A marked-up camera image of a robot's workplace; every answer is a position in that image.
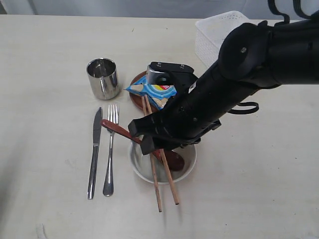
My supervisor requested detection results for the shiny steel cup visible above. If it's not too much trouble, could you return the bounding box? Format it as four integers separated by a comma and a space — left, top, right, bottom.
86, 58, 120, 100

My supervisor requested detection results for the blue chips snack bag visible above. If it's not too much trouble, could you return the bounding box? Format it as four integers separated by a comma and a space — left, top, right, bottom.
125, 74, 176, 110

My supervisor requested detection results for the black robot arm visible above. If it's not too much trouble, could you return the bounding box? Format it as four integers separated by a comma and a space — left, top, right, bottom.
128, 17, 319, 154

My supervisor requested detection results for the brown round plate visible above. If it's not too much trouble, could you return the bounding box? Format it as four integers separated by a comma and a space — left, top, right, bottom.
129, 71, 158, 113

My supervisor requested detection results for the wooden chopstick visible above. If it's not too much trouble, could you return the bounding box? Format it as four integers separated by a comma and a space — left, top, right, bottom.
142, 96, 162, 213
142, 96, 180, 205

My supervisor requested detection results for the white speckled ceramic bowl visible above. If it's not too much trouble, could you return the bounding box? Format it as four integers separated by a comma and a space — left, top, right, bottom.
128, 141, 197, 185

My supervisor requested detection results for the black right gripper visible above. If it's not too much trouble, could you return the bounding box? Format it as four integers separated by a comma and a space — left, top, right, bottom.
128, 67, 239, 155

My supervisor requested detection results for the silver table knife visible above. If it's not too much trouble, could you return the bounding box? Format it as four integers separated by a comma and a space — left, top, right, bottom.
87, 107, 103, 200

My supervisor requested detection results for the white plastic perforated basket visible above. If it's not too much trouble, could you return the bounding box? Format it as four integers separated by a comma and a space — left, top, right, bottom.
195, 10, 252, 68

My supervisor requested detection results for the brown wooden spoon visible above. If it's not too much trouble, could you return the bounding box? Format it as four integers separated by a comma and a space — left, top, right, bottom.
101, 119, 185, 171

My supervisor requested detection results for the silver metal fork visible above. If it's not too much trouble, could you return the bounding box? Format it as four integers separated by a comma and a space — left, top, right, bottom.
103, 104, 119, 197

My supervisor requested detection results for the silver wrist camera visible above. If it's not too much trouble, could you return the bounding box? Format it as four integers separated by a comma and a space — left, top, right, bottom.
146, 62, 197, 86

